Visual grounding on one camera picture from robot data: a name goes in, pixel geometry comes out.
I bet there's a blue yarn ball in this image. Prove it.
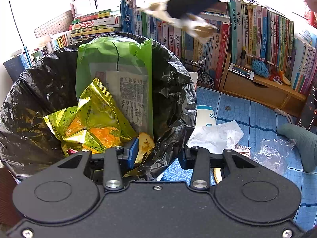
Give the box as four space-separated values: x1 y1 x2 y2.
251 60 270 78

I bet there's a white cable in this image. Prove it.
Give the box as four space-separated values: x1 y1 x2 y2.
274 107 294 125

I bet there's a black trash bag bin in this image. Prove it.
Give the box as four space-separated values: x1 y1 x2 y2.
1 41 197 180

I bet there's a wooden desk shelf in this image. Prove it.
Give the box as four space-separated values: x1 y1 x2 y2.
219 53 306 117

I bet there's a white tissue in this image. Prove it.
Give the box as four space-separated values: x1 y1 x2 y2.
187 121 244 154

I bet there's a stack of flat books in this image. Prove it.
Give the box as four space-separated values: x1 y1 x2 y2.
47 9 121 51

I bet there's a green snack bag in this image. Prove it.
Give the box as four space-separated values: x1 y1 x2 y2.
76 36 153 135

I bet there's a teal sleeve forearm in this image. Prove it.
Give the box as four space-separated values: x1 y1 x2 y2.
277 124 316 173

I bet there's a gold yellow snack bag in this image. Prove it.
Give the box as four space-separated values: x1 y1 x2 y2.
44 79 137 155

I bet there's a miniature black bicycle model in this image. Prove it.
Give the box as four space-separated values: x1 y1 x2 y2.
180 56 214 89

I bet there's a clear plastic wrapper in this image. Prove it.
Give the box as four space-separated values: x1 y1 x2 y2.
251 139 297 175

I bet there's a row of upright books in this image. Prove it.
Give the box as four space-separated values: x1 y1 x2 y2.
120 0 316 94

